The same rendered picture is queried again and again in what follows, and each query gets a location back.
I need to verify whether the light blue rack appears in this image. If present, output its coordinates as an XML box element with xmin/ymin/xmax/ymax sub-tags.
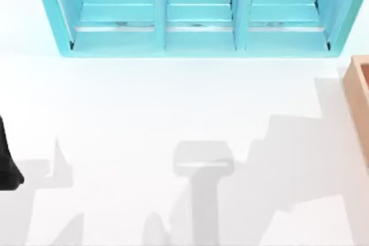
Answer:
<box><xmin>32</xmin><ymin>0</ymin><xmax>369</xmax><ymax>58</ymax></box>

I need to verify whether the salmon-coloured shallow box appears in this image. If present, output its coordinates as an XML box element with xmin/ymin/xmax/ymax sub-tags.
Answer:
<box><xmin>342</xmin><ymin>55</ymin><xmax>369</xmax><ymax>172</ymax></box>

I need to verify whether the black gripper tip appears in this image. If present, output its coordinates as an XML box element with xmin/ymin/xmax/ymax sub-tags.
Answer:
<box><xmin>0</xmin><ymin>116</ymin><xmax>25</xmax><ymax>191</ymax></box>

